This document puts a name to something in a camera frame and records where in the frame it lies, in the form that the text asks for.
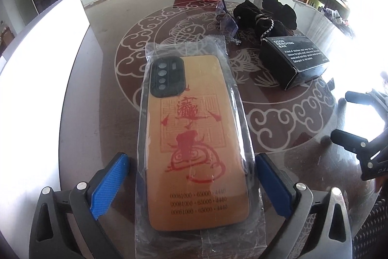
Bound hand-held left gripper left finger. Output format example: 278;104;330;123
29;152;130;259

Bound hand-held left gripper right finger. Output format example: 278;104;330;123
256;153;354;259

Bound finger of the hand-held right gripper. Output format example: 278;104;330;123
346;91;388;112
330;129;376;158

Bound black carton box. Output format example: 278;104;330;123
259;35;330;90

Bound bagged orange phone case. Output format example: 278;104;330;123
134;34;267;249

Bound large white cardboard box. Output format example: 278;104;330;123
0;0;91;187

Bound black fluffy cloth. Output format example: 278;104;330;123
262;0;298;30

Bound black cloth with white trim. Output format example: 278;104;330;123
233;0;284;42

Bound eyeglasses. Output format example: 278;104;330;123
216;0;243;47

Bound dark dotted cloth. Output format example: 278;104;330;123
353;200;388;249

